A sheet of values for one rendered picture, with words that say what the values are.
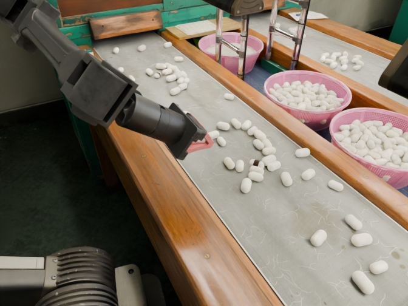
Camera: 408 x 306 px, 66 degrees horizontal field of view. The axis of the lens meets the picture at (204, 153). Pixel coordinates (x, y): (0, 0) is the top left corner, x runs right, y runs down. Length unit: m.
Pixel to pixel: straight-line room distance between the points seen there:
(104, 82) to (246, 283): 0.37
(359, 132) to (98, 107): 0.72
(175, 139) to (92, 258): 0.24
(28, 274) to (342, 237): 0.54
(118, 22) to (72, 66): 0.92
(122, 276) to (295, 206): 0.48
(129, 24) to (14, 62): 1.11
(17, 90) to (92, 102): 1.99
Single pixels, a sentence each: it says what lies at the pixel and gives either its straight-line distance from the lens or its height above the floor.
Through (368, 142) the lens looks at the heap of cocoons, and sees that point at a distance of 0.92.
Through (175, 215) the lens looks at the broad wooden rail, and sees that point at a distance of 0.61.
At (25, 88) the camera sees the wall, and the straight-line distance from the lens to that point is 2.42.
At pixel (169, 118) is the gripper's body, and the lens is 0.51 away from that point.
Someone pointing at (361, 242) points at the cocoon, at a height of 0.76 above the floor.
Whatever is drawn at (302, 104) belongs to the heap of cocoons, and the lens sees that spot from 1.01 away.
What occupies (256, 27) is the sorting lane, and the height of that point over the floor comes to 0.74.
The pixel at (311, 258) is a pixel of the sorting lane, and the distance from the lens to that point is 0.62.
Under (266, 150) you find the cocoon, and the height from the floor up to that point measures 0.76.
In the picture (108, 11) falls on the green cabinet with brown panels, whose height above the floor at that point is 0.87.
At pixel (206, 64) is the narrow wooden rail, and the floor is 0.76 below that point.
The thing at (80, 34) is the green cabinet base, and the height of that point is 0.80.
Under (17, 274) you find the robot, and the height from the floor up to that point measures 0.82.
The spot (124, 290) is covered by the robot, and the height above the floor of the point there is 0.47.
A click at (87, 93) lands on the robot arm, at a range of 0.45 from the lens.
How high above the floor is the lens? 1.24
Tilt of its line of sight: 40 degrees down
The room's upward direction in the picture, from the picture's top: straight up
